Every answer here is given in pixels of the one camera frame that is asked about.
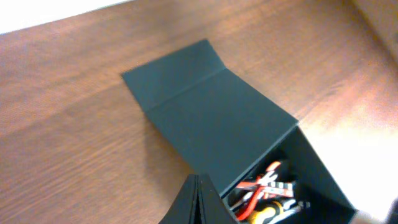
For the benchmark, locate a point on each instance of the orange socket rail with sockets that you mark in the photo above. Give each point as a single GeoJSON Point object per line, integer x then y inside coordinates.
{"type": "Point", "coordinates": [285, 189]}

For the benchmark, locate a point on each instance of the yellow black stubby screwdriver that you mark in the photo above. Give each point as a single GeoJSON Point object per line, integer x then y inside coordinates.
{"type": "Point", "coordinates": [265, 215]}

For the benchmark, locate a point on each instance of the black gift box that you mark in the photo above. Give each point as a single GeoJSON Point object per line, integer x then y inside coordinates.
{"type": "Point", "coordinates": [221, 126]}

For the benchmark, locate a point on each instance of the orange black long-nose pliers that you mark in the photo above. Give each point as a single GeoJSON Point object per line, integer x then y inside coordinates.
{"type": "Point", "coordinates": [272, 167]}

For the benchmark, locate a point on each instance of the chrome ratchet wrench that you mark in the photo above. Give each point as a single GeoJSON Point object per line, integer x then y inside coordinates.
{"type": "Point", "coordinates": [292, 211]}

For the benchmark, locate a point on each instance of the red small cutting pliers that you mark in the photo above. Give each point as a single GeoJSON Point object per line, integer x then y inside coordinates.
{"type": "Point", "coordinates": [252, 202]}

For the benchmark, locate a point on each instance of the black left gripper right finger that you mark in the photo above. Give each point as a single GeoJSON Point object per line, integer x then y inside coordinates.
{"type": "Point", "coordinates": [212, 208]}

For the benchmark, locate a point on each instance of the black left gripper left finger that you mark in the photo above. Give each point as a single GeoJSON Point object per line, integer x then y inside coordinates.
{"type": "Point", "coordinates": [184, 207]}

